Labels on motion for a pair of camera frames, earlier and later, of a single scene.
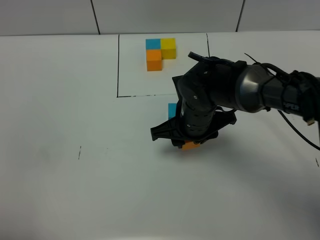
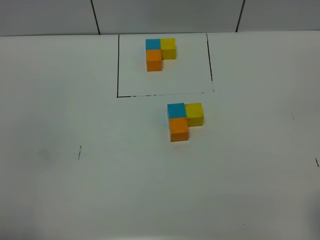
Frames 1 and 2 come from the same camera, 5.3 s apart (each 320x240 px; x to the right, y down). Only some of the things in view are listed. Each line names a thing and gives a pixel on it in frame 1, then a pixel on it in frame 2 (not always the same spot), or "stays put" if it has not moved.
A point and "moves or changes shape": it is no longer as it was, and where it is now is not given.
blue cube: x=171 y=110 stays put
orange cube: x=189 y=144 moves or changes shape
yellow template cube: x=168 y=48 stays put
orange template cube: x=153 y=59 stays put
